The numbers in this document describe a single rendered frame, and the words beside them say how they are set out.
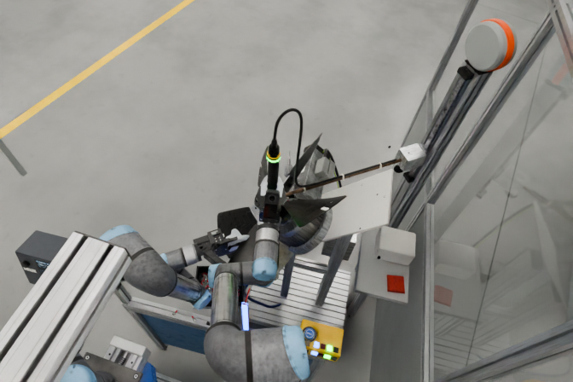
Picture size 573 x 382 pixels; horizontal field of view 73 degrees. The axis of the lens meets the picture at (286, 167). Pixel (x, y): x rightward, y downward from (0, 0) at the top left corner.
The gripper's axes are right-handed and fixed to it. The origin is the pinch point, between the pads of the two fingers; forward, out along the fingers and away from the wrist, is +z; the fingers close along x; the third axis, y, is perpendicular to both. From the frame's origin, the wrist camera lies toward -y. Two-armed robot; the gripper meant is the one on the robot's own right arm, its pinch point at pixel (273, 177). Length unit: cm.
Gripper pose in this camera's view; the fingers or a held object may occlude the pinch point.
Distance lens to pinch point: 138.0
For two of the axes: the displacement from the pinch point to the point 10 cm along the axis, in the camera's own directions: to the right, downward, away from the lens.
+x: 10.0, 0.8, 0.2
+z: 0.6, -8.0, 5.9
